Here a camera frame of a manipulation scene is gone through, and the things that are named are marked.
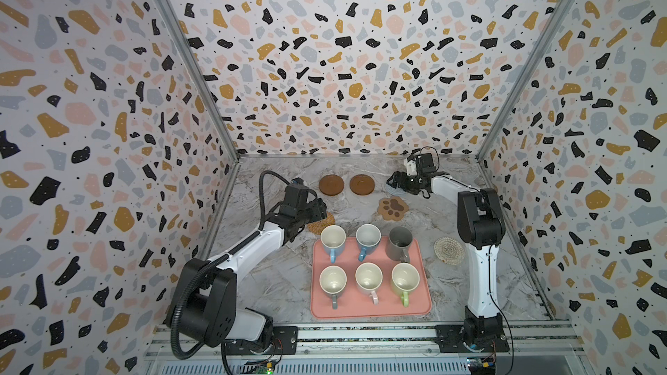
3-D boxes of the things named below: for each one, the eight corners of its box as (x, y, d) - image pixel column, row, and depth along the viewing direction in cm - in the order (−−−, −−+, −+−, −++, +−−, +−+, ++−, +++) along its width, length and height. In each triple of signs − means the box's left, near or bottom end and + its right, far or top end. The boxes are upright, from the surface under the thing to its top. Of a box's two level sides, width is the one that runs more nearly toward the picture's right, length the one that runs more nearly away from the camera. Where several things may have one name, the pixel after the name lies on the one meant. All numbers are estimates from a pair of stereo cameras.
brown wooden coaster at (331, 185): (318, 195, 110) (318, 192, 109) (320, 177, 117) (320, 174, 115) (344, 195, 110) (344, 192, 109) (344, 177, 117) (344, 175, 115)
